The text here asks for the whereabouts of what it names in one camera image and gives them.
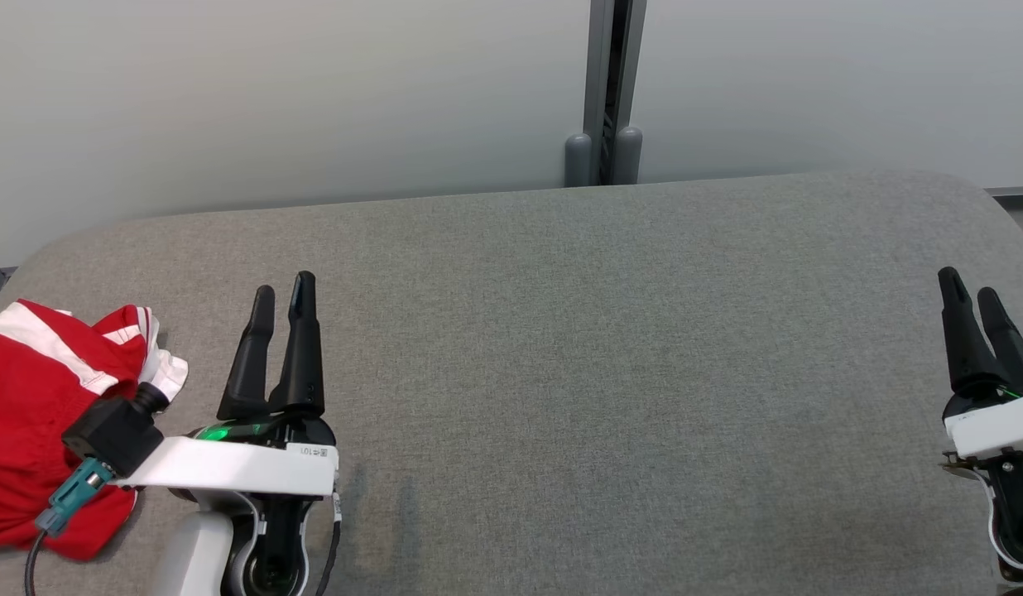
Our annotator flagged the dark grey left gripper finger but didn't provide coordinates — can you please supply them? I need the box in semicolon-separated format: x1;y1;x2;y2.
268;271;326;418
217;285;277;421

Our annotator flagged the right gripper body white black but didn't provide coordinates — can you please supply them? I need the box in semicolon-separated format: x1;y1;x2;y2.
942;386;1023;461

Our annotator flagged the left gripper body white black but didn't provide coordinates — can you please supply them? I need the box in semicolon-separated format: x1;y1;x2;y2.
113;414;341;501

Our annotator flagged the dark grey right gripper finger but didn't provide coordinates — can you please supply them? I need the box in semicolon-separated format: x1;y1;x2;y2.
977;286;1023;392
938;266;1006;398

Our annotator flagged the red basketball jersey white trim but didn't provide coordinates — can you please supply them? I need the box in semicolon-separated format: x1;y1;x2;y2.
0;389;142;562

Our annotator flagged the teal left camera connector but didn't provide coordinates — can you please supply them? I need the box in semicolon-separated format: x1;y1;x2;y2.
35;458;117;536

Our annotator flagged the black left camera cable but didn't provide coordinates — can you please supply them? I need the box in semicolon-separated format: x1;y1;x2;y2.
23;528;52;596

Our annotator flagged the grey rounded post foot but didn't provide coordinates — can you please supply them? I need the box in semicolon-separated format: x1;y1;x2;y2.
564;132;593;188
614;126;644;185

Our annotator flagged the grey metal partition post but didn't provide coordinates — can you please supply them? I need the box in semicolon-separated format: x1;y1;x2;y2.
584;0;647;185

